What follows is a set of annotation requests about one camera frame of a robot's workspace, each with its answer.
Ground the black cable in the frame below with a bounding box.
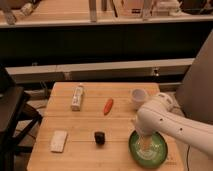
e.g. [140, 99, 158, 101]
[185, 145, 192, 171]

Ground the green plate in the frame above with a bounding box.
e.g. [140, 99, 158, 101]
[128, 131, 168, 169]

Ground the black eraser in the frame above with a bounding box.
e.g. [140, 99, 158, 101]
[94, 131, 105, 145]

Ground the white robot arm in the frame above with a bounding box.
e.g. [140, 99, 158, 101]
[133, 93, 213, 157]

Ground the black chair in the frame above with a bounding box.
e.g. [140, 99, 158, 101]
[0, 64, 42, 171]

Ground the orange carrot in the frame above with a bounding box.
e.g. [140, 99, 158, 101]
[103, 98, 114, 115]

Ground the white plastic cup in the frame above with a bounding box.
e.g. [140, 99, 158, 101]
[131, 89, 149, 110]

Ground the tan wooden stick gripper finger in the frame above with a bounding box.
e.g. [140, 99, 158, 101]
[140, 136, 152, 150]

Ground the white sponge block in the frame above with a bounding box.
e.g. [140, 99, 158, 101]
[50, 131, 68, 153]

